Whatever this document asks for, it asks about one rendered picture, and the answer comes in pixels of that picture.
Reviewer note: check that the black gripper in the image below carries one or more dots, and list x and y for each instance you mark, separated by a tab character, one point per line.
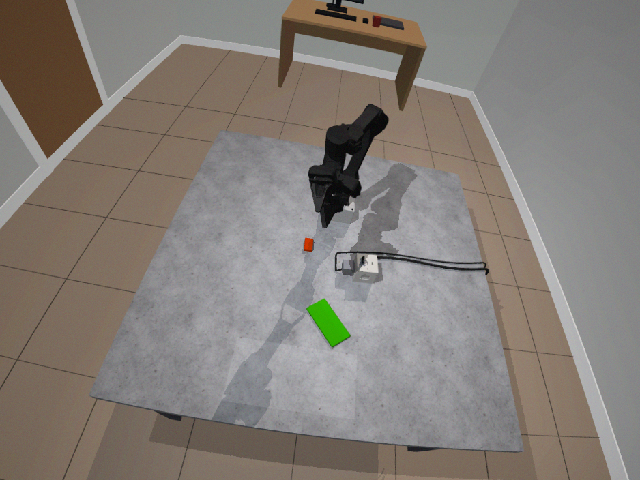
322	183

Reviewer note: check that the green rectangular block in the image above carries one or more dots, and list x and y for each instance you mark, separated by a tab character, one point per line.
328	322

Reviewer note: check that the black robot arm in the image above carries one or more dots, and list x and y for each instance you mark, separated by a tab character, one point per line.
354	139

